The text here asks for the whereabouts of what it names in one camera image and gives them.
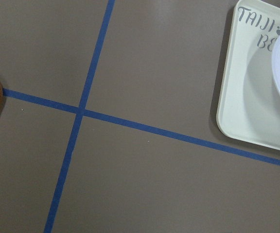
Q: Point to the cream bear tray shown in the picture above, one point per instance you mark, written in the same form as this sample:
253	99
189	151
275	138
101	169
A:
249	104

